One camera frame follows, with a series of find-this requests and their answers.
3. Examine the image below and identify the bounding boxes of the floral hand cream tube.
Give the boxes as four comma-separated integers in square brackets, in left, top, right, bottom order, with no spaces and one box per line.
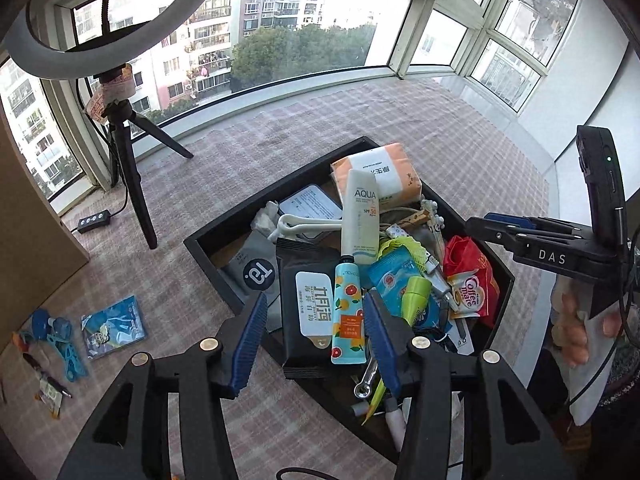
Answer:
[331,255,367,365]

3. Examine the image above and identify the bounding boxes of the blue wet wipe packet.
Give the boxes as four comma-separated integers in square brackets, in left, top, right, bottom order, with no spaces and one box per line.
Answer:
[368,248,440,332]

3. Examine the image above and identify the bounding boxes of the Coffee mate sachet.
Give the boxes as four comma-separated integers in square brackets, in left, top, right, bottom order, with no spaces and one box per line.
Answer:
[447,270,486,318]

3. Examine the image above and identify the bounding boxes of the blue badge card pack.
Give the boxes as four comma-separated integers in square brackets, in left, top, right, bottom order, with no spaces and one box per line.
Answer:
[80,296,146,360]

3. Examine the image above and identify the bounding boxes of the green lotion tube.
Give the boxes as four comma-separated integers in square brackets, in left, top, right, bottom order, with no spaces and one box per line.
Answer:
[401,276,432,326]

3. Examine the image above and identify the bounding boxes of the person right hand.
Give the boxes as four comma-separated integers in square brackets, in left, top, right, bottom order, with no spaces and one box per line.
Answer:
[550,274,593,372]

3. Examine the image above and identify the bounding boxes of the grey pouch with logo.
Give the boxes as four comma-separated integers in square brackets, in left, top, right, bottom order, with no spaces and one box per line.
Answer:
[220,231,282,333]

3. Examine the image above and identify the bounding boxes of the black storage tray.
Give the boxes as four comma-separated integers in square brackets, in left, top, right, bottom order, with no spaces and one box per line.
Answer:
[184,136,514,463]

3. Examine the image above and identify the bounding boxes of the black wet wipes pack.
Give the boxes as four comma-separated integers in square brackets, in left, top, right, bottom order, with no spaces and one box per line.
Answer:
[276,238,360,379]

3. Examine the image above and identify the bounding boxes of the patterned small stick pack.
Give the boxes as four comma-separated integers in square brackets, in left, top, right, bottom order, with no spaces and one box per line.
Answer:
[385,224,409,240]

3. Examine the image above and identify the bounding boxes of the red packet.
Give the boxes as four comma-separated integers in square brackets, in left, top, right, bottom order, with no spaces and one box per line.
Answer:
[442,235,500,328]

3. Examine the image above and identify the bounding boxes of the wooden clothespin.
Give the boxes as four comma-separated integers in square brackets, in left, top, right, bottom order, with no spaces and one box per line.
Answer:
[396,209,432,231]

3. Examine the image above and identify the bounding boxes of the white plastic tongs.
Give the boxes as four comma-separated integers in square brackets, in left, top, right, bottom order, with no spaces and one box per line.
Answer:
[267,214,342,243]

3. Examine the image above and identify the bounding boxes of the white AQUA sunscreen tube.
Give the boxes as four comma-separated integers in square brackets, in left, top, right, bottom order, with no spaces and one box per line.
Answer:
[341,169,380,266]

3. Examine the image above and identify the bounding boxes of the orange tissue pack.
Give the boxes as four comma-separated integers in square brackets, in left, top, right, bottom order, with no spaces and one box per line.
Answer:
[331,143,422,211]

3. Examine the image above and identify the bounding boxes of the blue clear small bottle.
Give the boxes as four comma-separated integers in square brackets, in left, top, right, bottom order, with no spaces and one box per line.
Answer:
[48,318,73,341]

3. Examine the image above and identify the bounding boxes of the orange seasoning sachet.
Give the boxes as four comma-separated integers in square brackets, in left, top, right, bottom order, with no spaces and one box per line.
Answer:
[35,378,63,419]

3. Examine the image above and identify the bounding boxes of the blue round tape measure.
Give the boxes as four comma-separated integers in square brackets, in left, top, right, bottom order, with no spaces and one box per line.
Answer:
[30,309,51,340]

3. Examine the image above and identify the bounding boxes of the large black pen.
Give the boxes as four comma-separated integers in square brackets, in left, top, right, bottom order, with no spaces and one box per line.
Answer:
[22,352,73,399]

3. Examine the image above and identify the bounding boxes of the large wooden board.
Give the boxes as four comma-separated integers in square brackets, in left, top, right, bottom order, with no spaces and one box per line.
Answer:
[0,117,89,347]

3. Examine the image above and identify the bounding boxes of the orange red plush toy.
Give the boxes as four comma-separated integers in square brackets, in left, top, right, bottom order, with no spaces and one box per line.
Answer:
[11,332,29,353]

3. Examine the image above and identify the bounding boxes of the black tripod stand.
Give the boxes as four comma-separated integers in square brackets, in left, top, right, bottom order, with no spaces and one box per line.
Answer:
[96,64,193,249]

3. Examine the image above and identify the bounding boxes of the black inline cable remote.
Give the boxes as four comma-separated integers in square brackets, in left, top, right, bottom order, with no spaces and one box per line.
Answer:
[77,209,112,234]

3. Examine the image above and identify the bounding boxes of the white ring light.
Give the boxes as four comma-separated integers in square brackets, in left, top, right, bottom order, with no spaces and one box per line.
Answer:
[2,0,230,82]

